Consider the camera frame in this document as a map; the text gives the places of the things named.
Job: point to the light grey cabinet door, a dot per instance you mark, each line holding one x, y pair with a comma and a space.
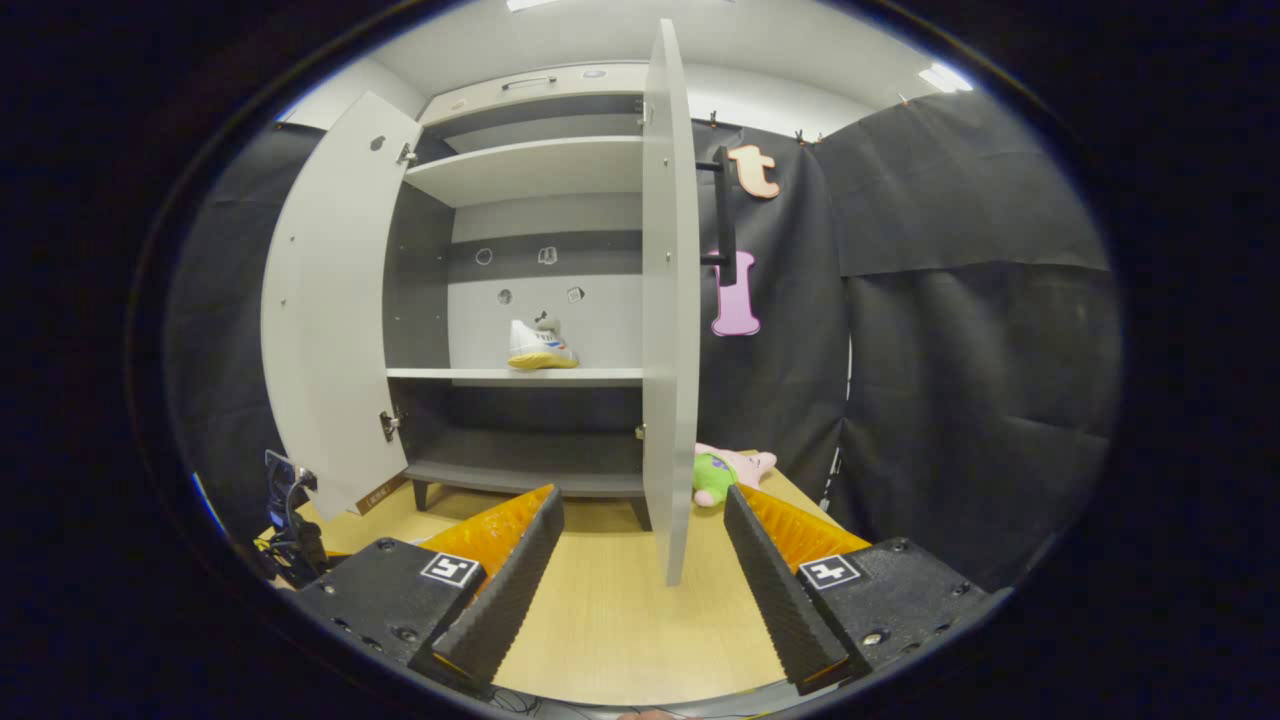
668, 300
330, 300

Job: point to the small white shoe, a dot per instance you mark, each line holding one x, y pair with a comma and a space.
535, 345

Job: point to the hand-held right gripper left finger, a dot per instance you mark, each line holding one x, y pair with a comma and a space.
510, 590

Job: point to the light grey cabinet drawer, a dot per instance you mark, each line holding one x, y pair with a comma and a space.
560, 85

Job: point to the ceiling light panel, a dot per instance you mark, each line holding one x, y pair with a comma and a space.
945, 78
530, 4

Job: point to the pink starfish plush toy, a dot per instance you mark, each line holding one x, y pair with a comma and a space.
735, 465

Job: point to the black backdrop cloth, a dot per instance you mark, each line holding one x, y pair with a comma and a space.
950, 400

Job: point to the light grey shoe cabinet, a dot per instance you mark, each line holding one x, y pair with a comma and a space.
520, 170

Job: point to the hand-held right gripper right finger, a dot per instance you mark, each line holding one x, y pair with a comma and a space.
775, 590

